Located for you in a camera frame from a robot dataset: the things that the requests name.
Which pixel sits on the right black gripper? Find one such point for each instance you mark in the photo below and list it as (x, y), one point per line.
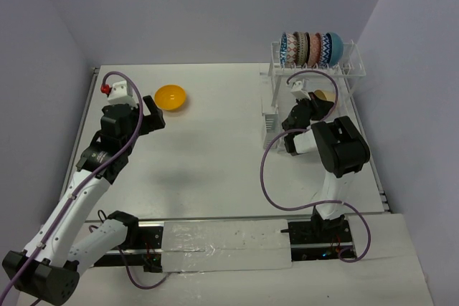
(321, 108)

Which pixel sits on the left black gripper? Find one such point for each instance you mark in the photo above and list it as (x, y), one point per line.
(142, 125)

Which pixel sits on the tan bowl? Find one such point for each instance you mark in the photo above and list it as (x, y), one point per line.
(325, 97)

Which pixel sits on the yellow bowl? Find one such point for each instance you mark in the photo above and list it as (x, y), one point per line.
(170, 97)

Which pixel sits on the solid blue bowl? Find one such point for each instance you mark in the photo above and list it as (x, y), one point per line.
(337, 48)

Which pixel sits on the red patterned bowl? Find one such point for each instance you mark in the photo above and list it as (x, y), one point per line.
(326, 50)

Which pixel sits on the black floral patterned bowl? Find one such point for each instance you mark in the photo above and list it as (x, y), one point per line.
(314, 49)

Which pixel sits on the brown lattice rim bowl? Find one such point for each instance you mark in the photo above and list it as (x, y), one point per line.
(303, 43)

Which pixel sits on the blue triangle patterned bowl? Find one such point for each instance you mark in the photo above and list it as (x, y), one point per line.
(287, 51)

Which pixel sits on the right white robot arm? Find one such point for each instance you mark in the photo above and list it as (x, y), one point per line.
(339, 144)

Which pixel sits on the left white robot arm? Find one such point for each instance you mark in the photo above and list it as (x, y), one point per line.
(51, 264)

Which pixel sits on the silver tape patch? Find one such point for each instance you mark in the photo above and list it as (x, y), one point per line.
(216, 246)

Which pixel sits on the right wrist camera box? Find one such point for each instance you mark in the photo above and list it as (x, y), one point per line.
(298, 90)

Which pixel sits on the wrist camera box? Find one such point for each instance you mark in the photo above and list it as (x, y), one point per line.
(119, 93)
(298, 90)

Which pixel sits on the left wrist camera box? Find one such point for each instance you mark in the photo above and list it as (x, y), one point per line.
(119, 93)

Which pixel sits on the white wire dish rack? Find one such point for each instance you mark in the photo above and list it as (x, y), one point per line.
(282, 86)

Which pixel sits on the aluminium table edge rail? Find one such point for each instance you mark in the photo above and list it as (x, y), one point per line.
(71, 164)

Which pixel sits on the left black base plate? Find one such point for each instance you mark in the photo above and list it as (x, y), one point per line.
(144, 252)

